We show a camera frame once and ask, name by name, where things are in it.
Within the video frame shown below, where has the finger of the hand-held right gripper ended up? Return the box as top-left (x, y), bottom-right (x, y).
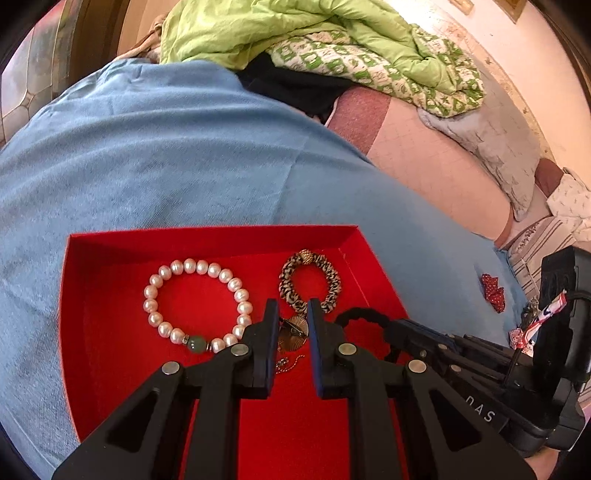
top-left (385, 344), bottom-right (505, 393)
top-left (386, 318), bottom-right (514, 366)

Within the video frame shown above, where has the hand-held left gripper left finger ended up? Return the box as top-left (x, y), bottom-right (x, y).
top-left (52, 298), bottom-right (281, 480)

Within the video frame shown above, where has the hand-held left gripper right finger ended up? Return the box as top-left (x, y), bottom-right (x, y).
top-left (308, 298), bottom-right (537, 480)

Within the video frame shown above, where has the round gold brooch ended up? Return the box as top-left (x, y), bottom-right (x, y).
top-left (277, 316), bottom-right (310, 354)

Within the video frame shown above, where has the black hair tie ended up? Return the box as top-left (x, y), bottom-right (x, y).
top-left (335, 308), bottom-right (394, 363)

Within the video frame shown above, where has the red jewelry tray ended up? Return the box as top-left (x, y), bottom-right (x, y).
top-left (59, 224), bottom-right (417, 480)

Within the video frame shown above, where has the red white striped hair bow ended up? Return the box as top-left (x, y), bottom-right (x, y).
top-left (509, 325), bottom-right (537, 350)

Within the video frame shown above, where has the leopard print scrunchie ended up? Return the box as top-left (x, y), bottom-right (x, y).
top-left (278, 249), bottom-right (343, 315)

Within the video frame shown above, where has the red dotted hair bow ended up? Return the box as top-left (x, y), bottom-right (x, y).
top-left (479, 272), bottom-right (506, 314)

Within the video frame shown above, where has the striped floral cloth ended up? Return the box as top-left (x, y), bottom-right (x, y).
top-left (505, 216), bottom-right (588, 292)

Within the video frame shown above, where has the pink sofa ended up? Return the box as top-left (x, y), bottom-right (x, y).
top-left (325, 85), bottom-right (565, 246)

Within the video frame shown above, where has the white patterned pillow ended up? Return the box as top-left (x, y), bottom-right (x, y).
top-left (547, 168), bottom-right (591, 232)

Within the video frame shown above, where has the grey pillow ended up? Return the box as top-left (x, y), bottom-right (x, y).
top-left (417, 69), bottom-right (541, 223)

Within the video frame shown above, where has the blue cloth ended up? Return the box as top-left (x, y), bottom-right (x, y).
top-left (0, 59), bottom-right (528, 480)

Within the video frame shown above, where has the dark cloth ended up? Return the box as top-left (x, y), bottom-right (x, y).
top-left (237, 52), bottom-right (356, 126)

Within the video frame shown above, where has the green patterned quilt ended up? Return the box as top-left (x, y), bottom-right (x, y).
top-left (158, 0), bottom-right (487, 117)

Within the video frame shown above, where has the beige cloth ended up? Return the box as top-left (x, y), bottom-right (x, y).
top-left (117, 13), bottom-right (167, 61)

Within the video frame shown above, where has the stained glass window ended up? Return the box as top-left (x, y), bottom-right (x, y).
top-left (0, 0), bottom-right (77, 149)

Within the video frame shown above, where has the white printed strap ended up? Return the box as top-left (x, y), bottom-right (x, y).
top-left (526, 290), bottom-right (568, 343)

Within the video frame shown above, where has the pearl bracelet with green bead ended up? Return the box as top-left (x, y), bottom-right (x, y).
top-left (143, 258), bottom-right (253, 354)

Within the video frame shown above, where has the brown wooden door frame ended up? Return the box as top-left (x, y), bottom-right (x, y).
top-left (68, 0), bottom-right (131, 62)

